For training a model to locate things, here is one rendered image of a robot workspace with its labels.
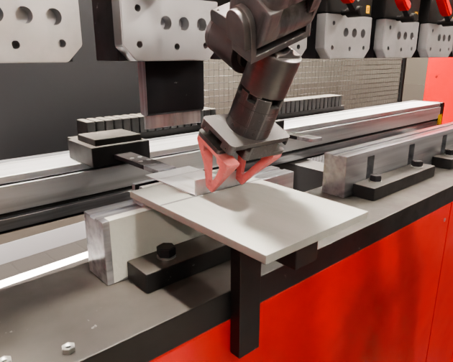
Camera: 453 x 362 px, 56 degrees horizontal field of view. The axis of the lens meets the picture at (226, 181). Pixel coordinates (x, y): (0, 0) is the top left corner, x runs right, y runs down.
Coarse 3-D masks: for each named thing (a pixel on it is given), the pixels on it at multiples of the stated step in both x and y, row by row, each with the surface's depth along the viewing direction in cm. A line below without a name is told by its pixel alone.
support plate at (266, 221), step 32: (160, 192) 58; (224, 192) 58; (256, 192) 58; (288, 192) 58; (192, 224) 49; (224, 224) 48; (256, 224) 48; (288, 224) 48; (320, 224) 48; (352, 224) 50; (256, 256) 41
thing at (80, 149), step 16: (80, 144) 79; (96, 144) 77; (112, 144) 78; (128, 144) 80; (144, 144) 82; (80, 160) 80; (96, 160) 77; (112, 160) 79; (128, 160) 75; (144, 160) 74
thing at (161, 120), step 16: (144, 64) 58; (160, 64) 59; (176, 64) 61; (192, 64) 62; (144, 80) 58; (160, 80) 60; (176, 80) 61; (192, 80) 63; (144, 96) 59; (160, 96) 60; (176, 96) 62; (192, 96) 64; (144, 112) 60; (160, 112) 61; (176, 112) 63; (192, 112) 65
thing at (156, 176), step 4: (180, 168) 70; (184, 168) 70; (188, 168) 70; (192, 168) 70; (196, 168) 70; (156, 172) 68; (160, 172) 68; (164, 172) 68; (168, 172) 68; (172, 172) 68; (176, 172) 68; (180, 172) 68; (184, 172) 68; (148, 176) 66; (152, 176) 66; (156, 176) 66; (160, 176) 66; (164, 176) 66; (168, 176) 66
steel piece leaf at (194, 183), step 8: (176, 176) 66; (184, 176) 66; (192, 176) 66; (200, 176) 66; (232, 176) 61; (168, 184) 62; (176, 184) 62; (184, 184) 62; (192, 184) 62; (200, 184) 57; (224, 184) 60; (232, 184) 61; (192, 192) 58; (200, 192) 58
